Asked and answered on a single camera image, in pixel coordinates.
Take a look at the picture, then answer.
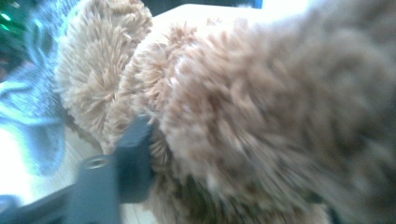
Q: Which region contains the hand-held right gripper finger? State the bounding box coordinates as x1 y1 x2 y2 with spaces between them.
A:
68 114 156 224

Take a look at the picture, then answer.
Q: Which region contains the brown teddy bear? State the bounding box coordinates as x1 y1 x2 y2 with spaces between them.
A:
54 0 396 224

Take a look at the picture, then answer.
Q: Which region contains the grey knitted cloth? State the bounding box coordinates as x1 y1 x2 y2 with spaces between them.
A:
0 0 78 178

